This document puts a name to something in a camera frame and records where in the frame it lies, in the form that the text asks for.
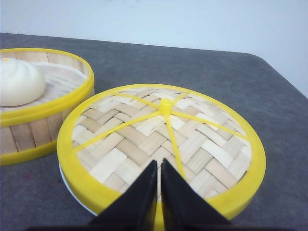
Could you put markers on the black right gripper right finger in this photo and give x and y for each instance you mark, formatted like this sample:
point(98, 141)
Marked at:
point(185, 210)

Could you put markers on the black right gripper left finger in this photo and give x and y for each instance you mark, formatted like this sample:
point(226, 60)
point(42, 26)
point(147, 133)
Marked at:
point(135, 209)

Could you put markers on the woven bamboo steamer lid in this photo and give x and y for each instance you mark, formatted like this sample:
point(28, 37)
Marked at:
point(107, 141)

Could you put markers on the bamboo steamer drawer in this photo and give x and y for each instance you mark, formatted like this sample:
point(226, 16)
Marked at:
point(30, 131)

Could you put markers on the white plate under lid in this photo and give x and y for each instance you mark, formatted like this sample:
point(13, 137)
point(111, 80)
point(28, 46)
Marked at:
point(71, 192)

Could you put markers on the white steamed bun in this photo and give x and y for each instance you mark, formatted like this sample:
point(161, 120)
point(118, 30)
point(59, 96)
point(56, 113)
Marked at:
point(21, 82)

